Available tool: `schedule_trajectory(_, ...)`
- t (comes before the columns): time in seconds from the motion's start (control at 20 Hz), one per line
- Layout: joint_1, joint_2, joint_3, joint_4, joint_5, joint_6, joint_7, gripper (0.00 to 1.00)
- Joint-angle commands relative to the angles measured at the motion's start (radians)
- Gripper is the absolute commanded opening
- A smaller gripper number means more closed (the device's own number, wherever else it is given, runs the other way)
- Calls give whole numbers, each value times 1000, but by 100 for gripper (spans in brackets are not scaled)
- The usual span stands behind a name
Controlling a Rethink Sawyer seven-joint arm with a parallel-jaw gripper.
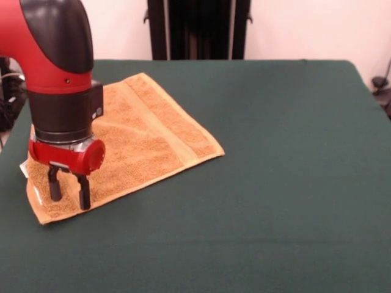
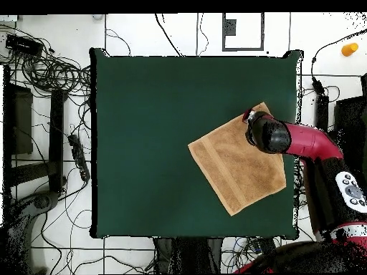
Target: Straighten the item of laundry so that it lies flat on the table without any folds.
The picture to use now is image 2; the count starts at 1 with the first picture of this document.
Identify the dark green tablecloth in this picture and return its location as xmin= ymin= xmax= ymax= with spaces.
xmin=88 ymin=47 xmax=305 ymax=240

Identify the grey rectangular floor frame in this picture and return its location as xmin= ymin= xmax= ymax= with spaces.
xmin=221 ymin=12 xmax=265 ymax=52

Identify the black stand base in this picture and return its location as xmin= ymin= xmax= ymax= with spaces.
xmin=5 ymin=190 xmax=61 ymax=274

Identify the orange terry towel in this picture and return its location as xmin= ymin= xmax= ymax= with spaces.
xmin=187 ymin=101 xmax=287 ymax=217

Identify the flat black box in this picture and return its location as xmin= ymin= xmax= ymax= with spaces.
xmin=4 ymin=34 xmax=44 ymax=57

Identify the coiled black cable bundle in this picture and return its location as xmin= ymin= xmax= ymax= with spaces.
xmin=0 ymin=25 xmax=92 ymax=97

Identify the orange plastic cup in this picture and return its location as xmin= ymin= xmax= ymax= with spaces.
xmin=340 ymin=42 xmax=360 ymax=57

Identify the black metal frame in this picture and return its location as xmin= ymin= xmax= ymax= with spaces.
xmin=313 ymin=74 xmax=367 ymax=198
xmin=2 ymin=65 xmax=68 ymax=196

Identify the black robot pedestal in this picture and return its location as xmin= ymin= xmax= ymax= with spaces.
xmin=154 ymin=237 xmax=224 ymax=274

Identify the long black power strip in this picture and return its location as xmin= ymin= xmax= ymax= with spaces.
xmin=67 ymin=134 xmax=91 ymax=182

